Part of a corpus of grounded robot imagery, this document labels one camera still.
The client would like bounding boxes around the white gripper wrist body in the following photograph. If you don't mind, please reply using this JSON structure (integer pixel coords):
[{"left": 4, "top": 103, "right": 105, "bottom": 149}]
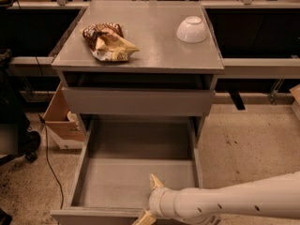
[{"left": 148, "top": 187, "right": 179, "bottom": 219}]

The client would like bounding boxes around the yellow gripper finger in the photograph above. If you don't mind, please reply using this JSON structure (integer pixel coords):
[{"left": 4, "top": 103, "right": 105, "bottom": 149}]
[
  {"left": 132, "top": 210, "right": 157, "bottom": 225},
  {"left": 150, "top": 174, "right": 164, "bottom": 190}
]

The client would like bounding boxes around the grey drawer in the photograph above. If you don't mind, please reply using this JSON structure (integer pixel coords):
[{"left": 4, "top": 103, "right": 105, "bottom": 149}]
[
  {"left": 51, "top": 116, "right": 203, "bottom": 225},
  {"left": 62, "top": 87, "right": 215, "bottom": 116}
]

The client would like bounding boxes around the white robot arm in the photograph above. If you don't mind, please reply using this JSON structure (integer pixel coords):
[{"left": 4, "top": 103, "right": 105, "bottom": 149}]
[{"left": 132, "top": 172, "right": 300, "bottom": 225}]

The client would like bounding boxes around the grey top drawer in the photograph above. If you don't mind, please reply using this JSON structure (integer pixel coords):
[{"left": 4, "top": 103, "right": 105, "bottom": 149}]
[{"left": 62, "top": 87, "right": 215, "bottom": 116}]

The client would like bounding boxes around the grey drawer cabinet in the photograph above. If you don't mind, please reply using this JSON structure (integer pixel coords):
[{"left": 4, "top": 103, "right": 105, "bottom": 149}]
[{"left": 51, "top": 0, "right": 226, "bottom": 143}]

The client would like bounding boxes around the cardboard box on floor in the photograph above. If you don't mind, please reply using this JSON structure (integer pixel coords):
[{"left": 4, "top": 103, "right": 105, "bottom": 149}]
[{"left": 43, "top": 83, "right": 85, "bottom": 149}]

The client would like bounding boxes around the black shoe and leg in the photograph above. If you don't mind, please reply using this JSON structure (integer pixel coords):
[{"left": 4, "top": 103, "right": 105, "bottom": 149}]
[{"left": 0, "top": 72, "right": 40, "bottom": 165}]

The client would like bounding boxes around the crumpled brown chip bag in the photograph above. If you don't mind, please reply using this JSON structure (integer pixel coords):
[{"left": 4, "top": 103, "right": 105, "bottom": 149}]
[{"left": 81, "top": 22, "right": 139, "bottom": 62}]

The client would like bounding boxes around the white upturned bowl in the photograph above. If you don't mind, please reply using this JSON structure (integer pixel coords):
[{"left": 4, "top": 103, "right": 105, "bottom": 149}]
[{"left": 176, "top": 16, "right": 207, "bottom": 43}]

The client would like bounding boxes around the black floor cable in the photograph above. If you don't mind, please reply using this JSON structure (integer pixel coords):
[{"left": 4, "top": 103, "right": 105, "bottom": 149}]
[{"left": 37, "top": 113, "right": 65, "bottom": 210}]

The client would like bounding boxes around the grey metal rail frame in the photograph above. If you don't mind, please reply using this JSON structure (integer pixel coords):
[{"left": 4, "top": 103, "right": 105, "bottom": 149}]
[{"left": 6, "top": 0, "right": 300, "bottom": 105}]

